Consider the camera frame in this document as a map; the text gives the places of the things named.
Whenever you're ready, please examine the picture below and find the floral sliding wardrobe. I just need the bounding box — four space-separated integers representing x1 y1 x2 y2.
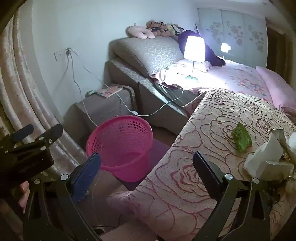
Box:
198 8 269 69

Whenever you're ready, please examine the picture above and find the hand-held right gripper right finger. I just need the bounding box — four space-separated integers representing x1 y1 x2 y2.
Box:
193 151 271 241

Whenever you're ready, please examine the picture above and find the white tissue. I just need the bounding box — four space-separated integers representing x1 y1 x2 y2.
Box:
244 133 295 178

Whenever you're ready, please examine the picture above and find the person's left hand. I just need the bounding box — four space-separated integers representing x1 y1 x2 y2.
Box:
18 180 30 214

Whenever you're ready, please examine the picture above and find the white charger cable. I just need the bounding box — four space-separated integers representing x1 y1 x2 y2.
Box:
66 54 99 128

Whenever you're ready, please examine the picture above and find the brown plush bear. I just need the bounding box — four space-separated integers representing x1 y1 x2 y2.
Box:
146 20 168 37

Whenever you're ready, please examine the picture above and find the pink plastic basket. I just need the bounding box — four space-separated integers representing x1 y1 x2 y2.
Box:
86 115 153 183

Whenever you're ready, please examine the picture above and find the grey patterned headboard cushion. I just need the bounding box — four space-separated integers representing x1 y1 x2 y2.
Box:
112 36 185 78

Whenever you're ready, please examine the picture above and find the pink floral pillow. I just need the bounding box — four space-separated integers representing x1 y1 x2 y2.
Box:
150 59 212 87

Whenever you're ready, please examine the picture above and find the purple floor mat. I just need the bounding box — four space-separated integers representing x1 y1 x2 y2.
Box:
113 138 171 192

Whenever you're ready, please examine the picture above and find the white table lamp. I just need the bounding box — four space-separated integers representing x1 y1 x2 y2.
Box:
183 36 206 82

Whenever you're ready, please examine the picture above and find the dark clothing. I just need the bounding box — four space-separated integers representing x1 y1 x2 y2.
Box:
178 30 226 67

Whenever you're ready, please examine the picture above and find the pink neck pillow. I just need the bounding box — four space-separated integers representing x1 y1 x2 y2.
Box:
126 25 155 39

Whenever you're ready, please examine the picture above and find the green snack packet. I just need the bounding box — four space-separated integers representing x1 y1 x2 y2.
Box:
232 123 252 153

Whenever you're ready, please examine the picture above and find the colourful plush toy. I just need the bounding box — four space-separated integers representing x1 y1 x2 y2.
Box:
166 23 185 37

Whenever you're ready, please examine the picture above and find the pink book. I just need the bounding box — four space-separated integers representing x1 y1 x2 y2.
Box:
95 86 124 99

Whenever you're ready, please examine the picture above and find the grey mattress cover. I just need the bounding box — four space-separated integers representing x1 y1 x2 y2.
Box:
154 82 202 110

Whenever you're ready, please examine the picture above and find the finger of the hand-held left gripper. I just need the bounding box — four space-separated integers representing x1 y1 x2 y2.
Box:
0 124 35 149
32 124 63 151

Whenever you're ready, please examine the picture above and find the pink quilt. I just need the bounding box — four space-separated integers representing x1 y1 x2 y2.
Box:
255 66 296 116

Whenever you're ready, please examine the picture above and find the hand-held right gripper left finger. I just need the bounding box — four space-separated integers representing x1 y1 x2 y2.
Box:
23 152 102 241

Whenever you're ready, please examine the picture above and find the white lamp cable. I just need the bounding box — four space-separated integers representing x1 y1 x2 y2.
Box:
69 51 204 117

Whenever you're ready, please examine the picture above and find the dark wrapper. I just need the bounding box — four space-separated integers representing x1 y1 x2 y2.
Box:
264 162 296 207

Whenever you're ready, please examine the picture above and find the dark wooden door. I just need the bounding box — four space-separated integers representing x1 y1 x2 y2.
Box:
266 21 287 70

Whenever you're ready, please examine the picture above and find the beige patterned curtain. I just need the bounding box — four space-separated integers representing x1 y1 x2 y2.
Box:
0 9 91 177

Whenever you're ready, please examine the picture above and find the rose pattern blanket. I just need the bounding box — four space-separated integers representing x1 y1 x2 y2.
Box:
107 88 296 241

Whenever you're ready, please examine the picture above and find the pink floral bed sheet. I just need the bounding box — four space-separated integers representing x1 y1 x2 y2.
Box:
150 58 276 105

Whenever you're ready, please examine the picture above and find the white wall socket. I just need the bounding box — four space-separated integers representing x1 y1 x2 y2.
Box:
54 47 73 61

